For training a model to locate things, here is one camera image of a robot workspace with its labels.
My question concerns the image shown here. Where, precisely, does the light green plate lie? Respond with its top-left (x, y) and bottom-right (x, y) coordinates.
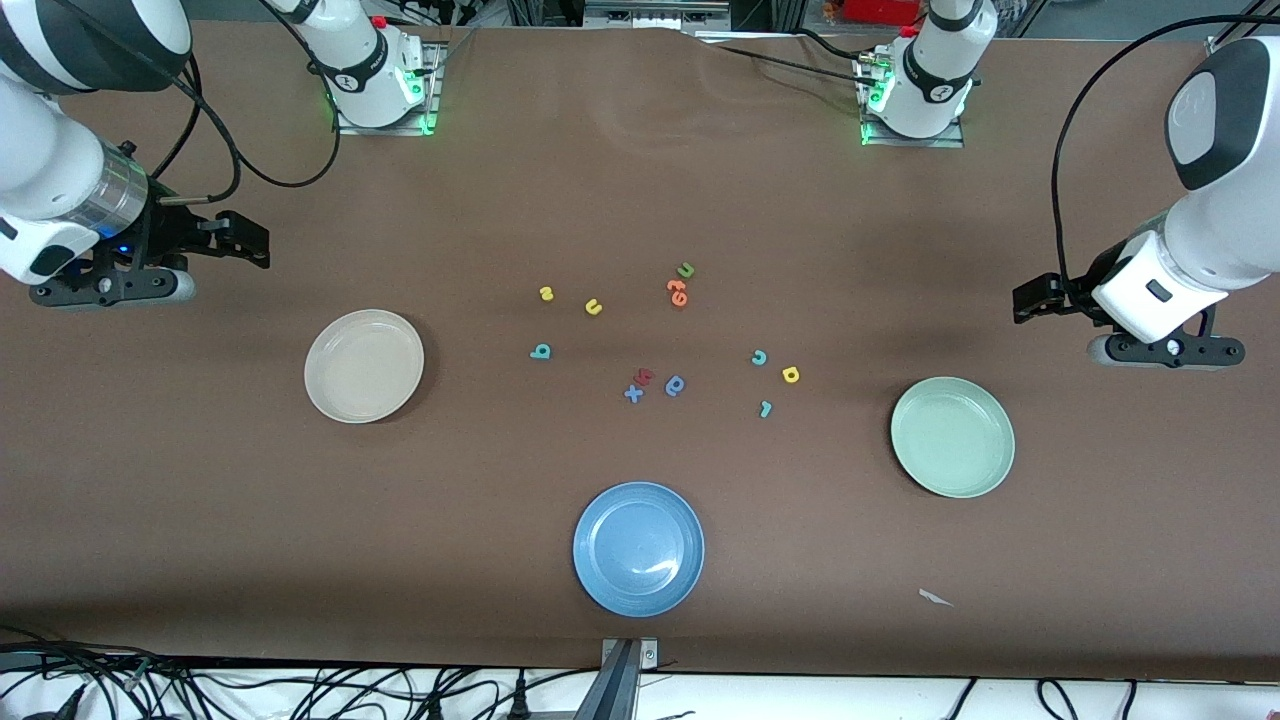
top-left (890, 376), bottom-right (1016, 499)

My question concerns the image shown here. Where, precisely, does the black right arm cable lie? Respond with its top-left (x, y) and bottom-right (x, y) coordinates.
top-left (55, 0), bottom-right (343, 206)

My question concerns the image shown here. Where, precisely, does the red box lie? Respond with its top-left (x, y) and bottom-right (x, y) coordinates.
top-left (840, 0), bottom-right (926, 26)

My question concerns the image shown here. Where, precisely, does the grey power strip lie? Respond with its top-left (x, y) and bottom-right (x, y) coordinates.
top-left (583, 0), bottom-right (732, 31)

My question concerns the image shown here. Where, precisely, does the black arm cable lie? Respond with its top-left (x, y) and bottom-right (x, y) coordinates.
top-left (55, 0), bottom-right (343, 206)
top-left (1048, 14), bottom-right (1280, 286)

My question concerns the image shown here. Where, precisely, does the blue plate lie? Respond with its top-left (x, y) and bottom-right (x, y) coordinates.
top-left (573, 482), bottom-right (706, 618)

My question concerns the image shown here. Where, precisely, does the beige brown plate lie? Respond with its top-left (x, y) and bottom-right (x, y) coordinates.
top-left (304, 309), bottom-right (426, 425)

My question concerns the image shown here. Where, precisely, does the thin black table cable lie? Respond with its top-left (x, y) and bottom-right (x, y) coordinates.
top-left (695, 35), bottom-right (881, 91)

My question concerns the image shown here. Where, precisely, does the silver metal bracket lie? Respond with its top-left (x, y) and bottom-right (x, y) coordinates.
top-left (601, 637), bottom-right (660, 671)

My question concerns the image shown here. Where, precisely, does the thick black floor cable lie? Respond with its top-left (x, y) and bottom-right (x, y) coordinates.
top-left (0, 640), bottom-right (166, 669)

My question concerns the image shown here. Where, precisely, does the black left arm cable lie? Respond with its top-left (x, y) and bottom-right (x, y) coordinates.
top-left (1048, 14), bottom-right (1280, 286)

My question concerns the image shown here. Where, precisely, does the brown table cover mat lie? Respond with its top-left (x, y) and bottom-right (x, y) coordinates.
top-left (0, 18), bottom-right (1280, 683)

